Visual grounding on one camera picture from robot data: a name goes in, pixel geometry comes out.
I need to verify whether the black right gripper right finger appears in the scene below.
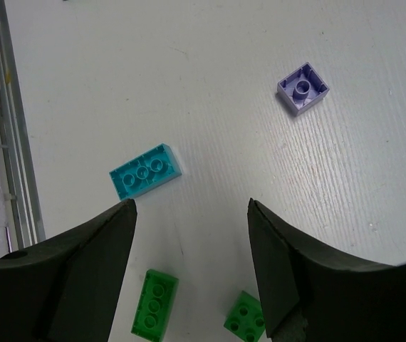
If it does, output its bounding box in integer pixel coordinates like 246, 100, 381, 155
247, 199, 406, 341

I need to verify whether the small green lego brick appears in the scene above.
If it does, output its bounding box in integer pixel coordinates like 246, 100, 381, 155
224, 291, 265, 342

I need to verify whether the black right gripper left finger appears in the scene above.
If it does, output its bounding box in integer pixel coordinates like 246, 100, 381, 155
0, 199, 137, 341

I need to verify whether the cyan long lego brick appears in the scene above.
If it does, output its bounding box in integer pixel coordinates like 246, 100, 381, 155
109, 144, 182, 201

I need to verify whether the green lego brick right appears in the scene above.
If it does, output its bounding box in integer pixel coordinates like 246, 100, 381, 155
131, 269, 179, 342

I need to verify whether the purple lego brick right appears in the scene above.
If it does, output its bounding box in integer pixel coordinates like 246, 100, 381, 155
276, 63, 330, 116

